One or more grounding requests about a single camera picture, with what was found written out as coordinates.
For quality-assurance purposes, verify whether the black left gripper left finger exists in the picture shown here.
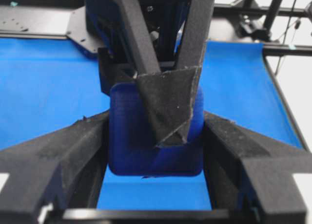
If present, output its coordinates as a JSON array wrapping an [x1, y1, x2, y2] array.
[[0, 112, 109, 224]]

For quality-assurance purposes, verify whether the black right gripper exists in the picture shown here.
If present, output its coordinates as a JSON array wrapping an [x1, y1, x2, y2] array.
[[85, 0, 215, 148]]

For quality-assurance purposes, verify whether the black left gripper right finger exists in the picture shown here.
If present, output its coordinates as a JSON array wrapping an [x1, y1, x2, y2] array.
[[203, 112, 312, 224]]

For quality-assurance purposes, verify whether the blue block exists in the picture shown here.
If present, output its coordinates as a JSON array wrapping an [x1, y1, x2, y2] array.
[[108, 83, 204, 177]]

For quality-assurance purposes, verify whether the blue table cloth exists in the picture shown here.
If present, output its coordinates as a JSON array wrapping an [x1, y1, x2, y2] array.
[[0, 38, 303, 210]]

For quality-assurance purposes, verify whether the black aluminium table frame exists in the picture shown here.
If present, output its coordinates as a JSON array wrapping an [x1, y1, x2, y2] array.
[[0, 0, 312, 149]]

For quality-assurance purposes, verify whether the black hanging cable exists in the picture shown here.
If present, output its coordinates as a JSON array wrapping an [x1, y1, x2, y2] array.
[[274, 0, 303, 76]]

